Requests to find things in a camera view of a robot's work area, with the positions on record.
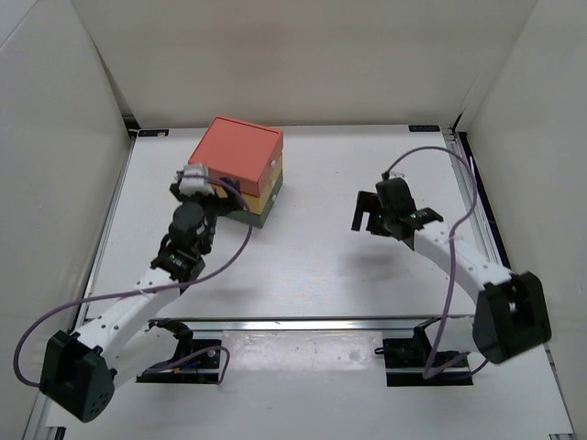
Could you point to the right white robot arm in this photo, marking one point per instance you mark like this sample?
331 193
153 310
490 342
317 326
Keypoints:
511 315

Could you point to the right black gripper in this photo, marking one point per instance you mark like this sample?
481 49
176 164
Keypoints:
370 203

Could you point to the yellow drawer box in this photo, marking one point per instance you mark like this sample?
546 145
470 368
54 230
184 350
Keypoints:
258 197

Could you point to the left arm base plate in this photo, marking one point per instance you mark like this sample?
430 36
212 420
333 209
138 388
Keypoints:
196 359

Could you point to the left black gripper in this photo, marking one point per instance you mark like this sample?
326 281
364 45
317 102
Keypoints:
225 204

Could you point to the red drawer box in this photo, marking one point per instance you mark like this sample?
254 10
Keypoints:
240 150

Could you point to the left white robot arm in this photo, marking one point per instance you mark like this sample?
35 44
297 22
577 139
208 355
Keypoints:
81 370

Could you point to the green drawer box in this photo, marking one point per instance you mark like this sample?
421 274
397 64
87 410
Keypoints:
257 220

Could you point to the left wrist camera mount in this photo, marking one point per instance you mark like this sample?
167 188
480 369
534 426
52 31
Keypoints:
192 179

